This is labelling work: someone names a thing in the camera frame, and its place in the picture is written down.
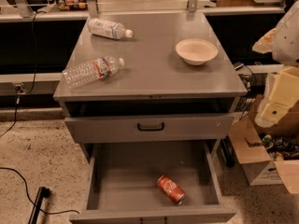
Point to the white paper bowl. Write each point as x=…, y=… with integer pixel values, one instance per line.
x=195, y=51

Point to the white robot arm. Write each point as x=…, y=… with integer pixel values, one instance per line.
x=285, y=44

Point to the cardboard box with items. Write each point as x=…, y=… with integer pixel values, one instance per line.
x=260, y=167

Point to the red coke can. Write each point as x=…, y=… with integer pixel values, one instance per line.
x=171, y=189

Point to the clear crushed plastic bottle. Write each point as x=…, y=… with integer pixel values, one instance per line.
x=98, y=69

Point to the open grey middle drawer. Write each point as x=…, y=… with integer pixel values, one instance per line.
x=123, y=190

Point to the grey top drawer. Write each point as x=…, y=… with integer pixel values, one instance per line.
x=124, y=129

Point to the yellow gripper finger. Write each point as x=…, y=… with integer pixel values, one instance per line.
x=280, y=95
x=264, y=44

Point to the white labelled plastic bottle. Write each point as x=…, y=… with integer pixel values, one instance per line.
x=109, y=29

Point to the grey drawer cabinet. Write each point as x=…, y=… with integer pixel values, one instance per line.
x=154, y=80

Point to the black bar on floor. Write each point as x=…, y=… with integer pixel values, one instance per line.
x=42, y=194

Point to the black drawer handle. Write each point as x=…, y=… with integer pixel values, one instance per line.
x=154, y=128

